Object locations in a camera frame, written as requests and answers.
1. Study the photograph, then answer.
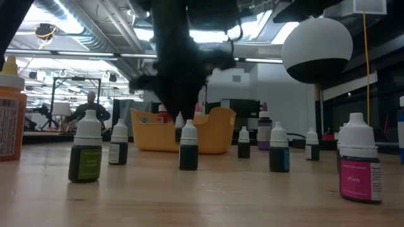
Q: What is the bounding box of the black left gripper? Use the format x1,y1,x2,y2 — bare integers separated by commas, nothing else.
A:
128,31,237,124

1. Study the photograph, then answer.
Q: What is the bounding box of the small white-capped dropper bottle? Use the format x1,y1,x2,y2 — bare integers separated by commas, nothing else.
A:
237,125,251,159
108,118,129,166
174,110,187,143
305,127,320,161
178,119,199,171

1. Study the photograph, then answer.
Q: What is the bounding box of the red food coloring bottle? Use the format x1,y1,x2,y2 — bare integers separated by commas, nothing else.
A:
157,103,173,124

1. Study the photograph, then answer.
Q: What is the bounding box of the purple food coloring bottle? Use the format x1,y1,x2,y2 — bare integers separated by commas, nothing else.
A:
257,102,273,151

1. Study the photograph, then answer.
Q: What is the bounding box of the small green-label dropper bottle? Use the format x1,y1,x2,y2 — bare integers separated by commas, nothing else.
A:
68,109,104,183

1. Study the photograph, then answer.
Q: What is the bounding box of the small blue-label dropper bottle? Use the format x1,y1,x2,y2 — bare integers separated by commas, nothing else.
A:
269,121,290,173

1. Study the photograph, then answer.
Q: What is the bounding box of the yellow-capped food coloring bottle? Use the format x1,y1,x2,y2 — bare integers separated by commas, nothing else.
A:
0,55,28,161

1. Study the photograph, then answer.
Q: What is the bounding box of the small pink-label dropper bottle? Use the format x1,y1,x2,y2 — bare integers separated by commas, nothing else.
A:
338,112,383,204

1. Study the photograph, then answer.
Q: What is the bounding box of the yellow plastic basket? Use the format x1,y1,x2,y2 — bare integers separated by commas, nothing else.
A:
129,107,237,155

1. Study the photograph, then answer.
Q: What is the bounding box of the grey fabric partition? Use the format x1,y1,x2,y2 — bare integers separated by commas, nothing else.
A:
112,98,152,137

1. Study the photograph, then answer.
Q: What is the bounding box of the black cabinet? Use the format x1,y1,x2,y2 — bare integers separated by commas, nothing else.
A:
206,98,261,139

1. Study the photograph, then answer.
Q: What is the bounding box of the person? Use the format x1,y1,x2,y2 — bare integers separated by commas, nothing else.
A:
65,91,112,132

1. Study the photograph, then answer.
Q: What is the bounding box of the long ceiling light strip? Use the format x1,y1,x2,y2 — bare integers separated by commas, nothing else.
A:
6,49,284,64

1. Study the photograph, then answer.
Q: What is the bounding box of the white lampshade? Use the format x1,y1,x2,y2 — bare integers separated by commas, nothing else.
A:
51,102,72,117

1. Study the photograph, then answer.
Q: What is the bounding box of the white ceiling unit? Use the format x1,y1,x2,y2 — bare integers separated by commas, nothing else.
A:
322,0,388,17

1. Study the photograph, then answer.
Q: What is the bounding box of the silver ventilation duct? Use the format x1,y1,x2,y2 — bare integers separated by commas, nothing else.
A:
31,0,152,83

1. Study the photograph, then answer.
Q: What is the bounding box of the black robot station frame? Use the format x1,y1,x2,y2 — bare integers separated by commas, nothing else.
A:
49,76,102,131

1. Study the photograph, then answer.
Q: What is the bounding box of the black aluminium table frame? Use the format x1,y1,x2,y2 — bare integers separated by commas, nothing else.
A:
21,131,404,156

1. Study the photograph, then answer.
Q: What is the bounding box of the black hanging cable reel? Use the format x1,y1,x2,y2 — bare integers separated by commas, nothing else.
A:
33,22,58,41

